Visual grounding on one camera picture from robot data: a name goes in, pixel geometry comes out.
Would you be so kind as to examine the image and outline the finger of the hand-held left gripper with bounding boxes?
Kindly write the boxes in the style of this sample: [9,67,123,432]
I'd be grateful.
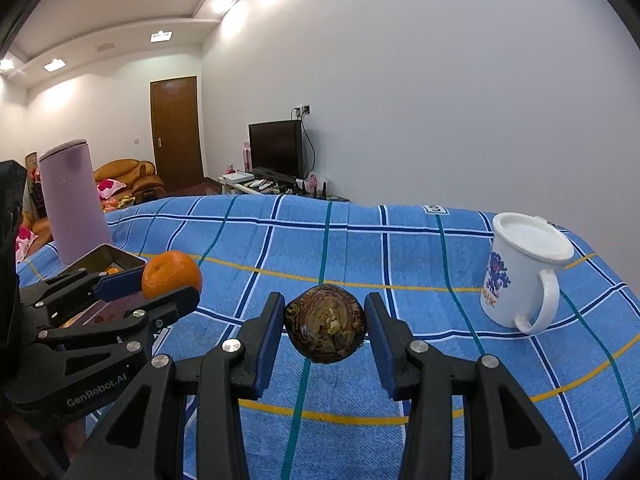
[37,284,202,358]
[19,265,147,328]

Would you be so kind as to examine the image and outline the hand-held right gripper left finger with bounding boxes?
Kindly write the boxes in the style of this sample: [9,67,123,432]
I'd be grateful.
[85,291,287,480]

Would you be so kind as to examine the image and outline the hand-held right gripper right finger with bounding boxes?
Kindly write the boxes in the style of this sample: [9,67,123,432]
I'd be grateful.
[364,291,581,480]

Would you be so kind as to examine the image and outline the pink metal tin box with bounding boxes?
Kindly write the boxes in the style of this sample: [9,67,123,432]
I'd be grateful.
[60,244,148,331]

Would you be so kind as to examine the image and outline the large mandarin orange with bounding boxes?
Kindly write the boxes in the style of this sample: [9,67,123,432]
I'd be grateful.
[141,250,203,300]

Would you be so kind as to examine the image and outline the brown wrinkled passion fruit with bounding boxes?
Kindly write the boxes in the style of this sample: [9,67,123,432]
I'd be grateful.
[284,284,370,361]

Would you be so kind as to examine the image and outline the person's left hand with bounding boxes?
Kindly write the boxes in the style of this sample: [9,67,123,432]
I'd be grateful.
[61,417,93,458]

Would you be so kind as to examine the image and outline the pink electric kettle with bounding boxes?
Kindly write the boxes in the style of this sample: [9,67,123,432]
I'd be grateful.
[38,138,112,266]

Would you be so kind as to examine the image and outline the pink floral cushion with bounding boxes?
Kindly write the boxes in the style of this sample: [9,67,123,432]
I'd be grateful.
[97,178,126,200]

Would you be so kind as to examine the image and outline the blue plaid tablecloth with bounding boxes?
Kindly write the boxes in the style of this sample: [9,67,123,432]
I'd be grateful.
[15,194,640,480]

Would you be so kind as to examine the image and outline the brown leather sofa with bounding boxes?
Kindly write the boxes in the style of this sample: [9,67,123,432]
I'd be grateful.
[94,158,166,198]

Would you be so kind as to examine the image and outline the white tv stand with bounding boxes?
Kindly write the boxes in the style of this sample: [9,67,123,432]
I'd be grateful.
[218,172,351,203]

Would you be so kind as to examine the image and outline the white mug with purple print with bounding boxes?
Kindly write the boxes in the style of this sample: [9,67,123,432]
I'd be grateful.
[480,212,575,336]

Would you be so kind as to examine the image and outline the brown wooden door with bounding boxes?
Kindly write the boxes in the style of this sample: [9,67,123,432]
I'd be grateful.
[150,76,205,192]

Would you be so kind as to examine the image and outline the black television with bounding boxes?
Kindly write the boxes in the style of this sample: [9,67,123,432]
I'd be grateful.
[248,120,306,179]

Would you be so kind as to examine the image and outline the black power cable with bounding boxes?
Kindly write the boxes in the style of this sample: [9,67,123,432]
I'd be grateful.
[300,120,317,178]

